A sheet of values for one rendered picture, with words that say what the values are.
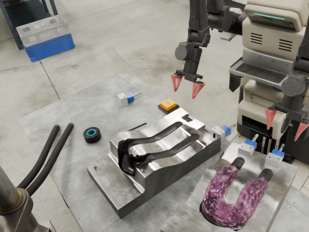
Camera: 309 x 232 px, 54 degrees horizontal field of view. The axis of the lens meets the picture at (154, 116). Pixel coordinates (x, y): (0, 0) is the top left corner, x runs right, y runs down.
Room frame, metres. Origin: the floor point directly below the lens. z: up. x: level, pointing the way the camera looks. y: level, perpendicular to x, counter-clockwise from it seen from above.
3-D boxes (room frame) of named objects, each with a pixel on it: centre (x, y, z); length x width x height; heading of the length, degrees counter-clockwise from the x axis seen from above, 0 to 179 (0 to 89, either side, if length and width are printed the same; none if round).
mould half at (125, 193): (0.86, 0.02, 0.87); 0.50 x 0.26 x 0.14; 121
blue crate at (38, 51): (3.89, 1.27, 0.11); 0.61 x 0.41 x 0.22; 113
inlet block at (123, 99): (1.33, 0.11, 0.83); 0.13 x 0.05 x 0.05; 112
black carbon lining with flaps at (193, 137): (0.86, 0.01, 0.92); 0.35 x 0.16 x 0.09; 121
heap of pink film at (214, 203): (0.60, -0.23, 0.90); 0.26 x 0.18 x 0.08; 138
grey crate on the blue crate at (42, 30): (3.89, 1.27, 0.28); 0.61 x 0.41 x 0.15; 113
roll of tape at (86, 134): (1.08, 0.31, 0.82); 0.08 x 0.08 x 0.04
